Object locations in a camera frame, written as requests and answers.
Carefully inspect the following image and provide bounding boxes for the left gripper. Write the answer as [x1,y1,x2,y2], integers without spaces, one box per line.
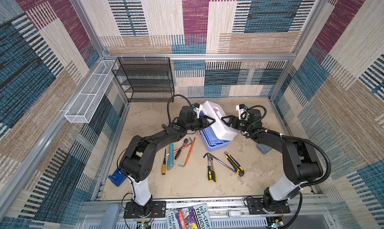
[185,116,216,132]

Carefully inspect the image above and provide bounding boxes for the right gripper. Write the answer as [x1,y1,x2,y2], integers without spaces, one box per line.
[220,115,252,132]

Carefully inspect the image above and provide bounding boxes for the white and blue toolbox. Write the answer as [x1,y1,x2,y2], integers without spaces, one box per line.
[200,101,238,152]

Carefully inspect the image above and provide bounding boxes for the red handled pliers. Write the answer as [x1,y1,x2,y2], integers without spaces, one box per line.
[174,138,193,160]

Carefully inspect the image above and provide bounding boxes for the yellow handled pliers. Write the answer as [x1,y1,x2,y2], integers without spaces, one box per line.
[208,155,217,182]

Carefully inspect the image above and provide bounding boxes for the black yellow screwdriver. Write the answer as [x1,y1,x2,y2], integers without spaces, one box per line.
[207,157,213,182]

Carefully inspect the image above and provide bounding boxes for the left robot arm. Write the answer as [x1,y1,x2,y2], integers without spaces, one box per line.
[118,95,216,216]

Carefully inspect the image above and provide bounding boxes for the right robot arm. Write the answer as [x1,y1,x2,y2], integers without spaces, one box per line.
[221,104,332,214]

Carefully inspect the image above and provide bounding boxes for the grey sponge block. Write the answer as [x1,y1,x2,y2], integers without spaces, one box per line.
[257,144,273,155]

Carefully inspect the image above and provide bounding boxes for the black hex key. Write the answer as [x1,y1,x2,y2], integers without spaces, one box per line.
[203,153,237,173]

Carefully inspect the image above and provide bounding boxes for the yellow black utility knife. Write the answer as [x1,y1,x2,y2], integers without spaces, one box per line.
[225,152,245,177]

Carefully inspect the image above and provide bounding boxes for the orange hex key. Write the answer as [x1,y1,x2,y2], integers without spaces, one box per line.
[178,137,196,168]

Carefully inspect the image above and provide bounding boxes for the teal utility knife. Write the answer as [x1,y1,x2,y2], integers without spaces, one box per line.
[167,144,175,171]

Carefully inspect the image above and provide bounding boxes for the colourful treehouse book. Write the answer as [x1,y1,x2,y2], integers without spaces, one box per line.
[166,203,213,229]

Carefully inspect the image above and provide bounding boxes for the blue tape dispenser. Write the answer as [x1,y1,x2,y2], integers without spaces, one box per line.
[108,167,127,187]

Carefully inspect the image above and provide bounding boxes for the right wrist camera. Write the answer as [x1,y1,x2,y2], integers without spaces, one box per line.
[236,104,248,120]

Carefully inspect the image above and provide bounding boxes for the wooden handle screwdriver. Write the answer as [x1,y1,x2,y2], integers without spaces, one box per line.
[162,149,167,175]

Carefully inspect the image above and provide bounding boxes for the black wire mesh shelf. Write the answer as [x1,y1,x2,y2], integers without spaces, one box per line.
[112,57,175,103]

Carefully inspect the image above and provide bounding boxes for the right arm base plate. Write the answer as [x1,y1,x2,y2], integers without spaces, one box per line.
[244,197,291,215]

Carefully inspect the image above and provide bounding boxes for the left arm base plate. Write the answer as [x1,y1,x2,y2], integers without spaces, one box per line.
[124,200,167,219]

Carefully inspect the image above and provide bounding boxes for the white wire mesh basket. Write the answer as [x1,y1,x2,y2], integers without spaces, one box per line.
[65,60,115,124]

